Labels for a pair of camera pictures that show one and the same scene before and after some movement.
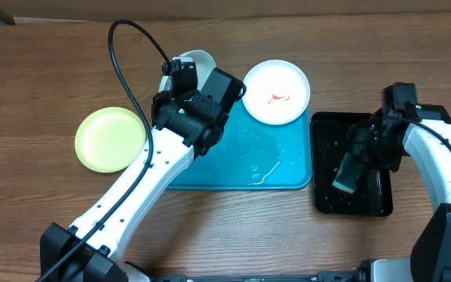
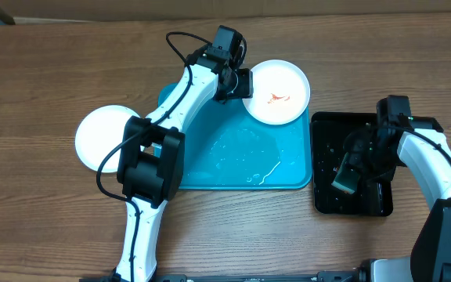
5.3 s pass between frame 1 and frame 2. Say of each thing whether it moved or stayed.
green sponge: stayed
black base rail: stayed
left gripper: moved
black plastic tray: stayed
